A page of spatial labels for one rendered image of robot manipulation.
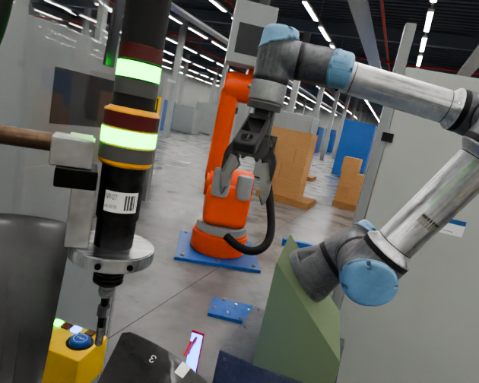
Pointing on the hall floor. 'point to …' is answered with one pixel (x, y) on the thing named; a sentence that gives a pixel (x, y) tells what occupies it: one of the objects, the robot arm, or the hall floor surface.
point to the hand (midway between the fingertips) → (241, 195)
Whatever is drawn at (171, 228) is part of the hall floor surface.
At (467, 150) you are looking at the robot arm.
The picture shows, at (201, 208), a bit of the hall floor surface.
